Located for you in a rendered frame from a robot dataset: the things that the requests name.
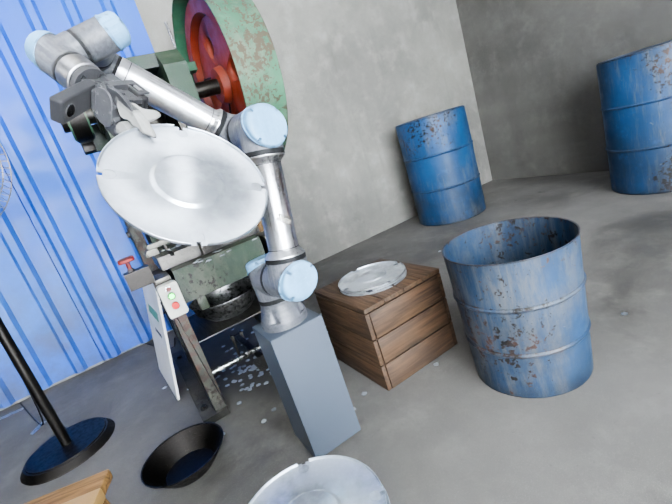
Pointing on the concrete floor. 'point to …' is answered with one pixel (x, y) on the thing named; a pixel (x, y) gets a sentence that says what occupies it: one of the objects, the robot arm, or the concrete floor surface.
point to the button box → (171, 305)
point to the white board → (160, 337)
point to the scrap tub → (524, 304)
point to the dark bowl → (183, 457)
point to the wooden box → (390, 325)
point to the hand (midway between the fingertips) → (146, 136)
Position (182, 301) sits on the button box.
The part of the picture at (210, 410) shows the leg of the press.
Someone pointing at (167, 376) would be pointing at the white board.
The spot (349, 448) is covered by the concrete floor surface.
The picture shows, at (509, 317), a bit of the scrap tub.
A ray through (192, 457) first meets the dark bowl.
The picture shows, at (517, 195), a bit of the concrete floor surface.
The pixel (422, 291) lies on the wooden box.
